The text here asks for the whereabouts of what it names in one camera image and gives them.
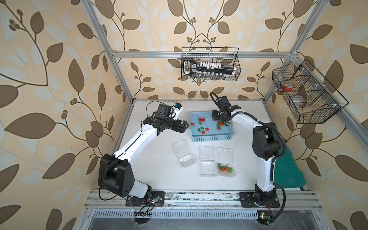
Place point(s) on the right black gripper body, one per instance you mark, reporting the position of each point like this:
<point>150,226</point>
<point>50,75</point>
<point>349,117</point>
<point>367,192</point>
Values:
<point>217,115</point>

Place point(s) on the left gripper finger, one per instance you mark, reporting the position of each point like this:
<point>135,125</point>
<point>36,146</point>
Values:
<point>184,125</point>
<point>182,129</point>

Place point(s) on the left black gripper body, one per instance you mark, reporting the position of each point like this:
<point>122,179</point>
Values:
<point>170,123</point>

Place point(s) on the clear clamshell container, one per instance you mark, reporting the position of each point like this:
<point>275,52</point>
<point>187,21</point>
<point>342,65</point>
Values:
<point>183,153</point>
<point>225,156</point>
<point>207,164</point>

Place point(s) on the packed strawberries cluster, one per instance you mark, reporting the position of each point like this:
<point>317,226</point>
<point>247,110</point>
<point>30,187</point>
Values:
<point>225,168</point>

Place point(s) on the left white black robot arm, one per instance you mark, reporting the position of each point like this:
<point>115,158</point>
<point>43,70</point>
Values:
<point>116,173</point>

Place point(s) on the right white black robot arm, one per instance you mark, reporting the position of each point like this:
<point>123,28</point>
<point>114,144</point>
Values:
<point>267,144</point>

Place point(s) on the strawberries in blue basket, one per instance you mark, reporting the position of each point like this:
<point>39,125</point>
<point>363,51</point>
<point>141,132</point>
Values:
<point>206,126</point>

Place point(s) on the blue plastic basket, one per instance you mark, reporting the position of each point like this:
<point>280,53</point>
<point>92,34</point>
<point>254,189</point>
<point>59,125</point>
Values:
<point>226,132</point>

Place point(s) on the black white tool set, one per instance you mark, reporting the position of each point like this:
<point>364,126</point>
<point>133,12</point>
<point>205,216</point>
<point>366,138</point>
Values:
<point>191,67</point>

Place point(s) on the red tape roll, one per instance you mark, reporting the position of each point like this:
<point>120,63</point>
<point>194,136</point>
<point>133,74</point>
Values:
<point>287,87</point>

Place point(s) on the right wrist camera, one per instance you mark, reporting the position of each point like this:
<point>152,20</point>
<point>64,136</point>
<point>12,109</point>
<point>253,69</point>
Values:
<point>223,103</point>

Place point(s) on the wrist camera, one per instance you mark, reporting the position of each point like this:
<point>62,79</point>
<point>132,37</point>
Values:
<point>177,109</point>
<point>223,103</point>

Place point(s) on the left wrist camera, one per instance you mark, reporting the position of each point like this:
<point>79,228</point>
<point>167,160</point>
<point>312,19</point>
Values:
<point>177,109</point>

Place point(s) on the back black wire basket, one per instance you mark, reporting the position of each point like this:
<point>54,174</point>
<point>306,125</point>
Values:
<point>226,56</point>

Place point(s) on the black wire basket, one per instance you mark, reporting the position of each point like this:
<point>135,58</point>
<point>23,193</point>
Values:
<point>314,98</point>
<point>226,56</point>

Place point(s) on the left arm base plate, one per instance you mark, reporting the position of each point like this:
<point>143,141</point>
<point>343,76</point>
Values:
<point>158,196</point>

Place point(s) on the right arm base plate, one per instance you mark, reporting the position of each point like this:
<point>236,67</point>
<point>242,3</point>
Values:
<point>259,199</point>

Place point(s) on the right black wire basket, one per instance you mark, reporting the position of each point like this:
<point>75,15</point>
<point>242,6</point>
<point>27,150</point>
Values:
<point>314,98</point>

